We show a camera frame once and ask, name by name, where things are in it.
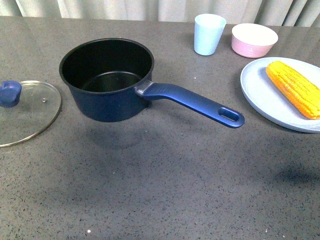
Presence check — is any light blue cup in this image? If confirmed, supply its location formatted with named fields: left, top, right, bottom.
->
left=194, top=13, right=227, bottom=56

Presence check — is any dark blue saucepan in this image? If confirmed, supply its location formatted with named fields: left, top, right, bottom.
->
left=59, top=38, right=245, bottom=129

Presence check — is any glass lid with blue knob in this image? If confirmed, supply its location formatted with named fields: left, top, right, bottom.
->
left=0, top=80, right=62, bottom=148

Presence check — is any white curtain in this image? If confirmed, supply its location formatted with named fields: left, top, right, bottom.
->
left=0, top=0, right=320, bottom=27

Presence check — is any pink bowl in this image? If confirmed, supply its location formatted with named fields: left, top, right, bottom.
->
left=231, top=23, right=279, bottom=59

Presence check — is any yellow corn cob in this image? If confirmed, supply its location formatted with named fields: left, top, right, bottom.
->
left=265, top=60, right=320, bottom=120

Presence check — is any light blue plate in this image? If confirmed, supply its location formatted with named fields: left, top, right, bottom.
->
left=240, top=57, right=320, bottom=133

